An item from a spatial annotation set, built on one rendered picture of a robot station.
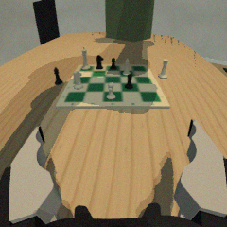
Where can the chessboard with green and cream squares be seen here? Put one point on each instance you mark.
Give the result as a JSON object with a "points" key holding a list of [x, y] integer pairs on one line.
{"points": [[145, 94]]}

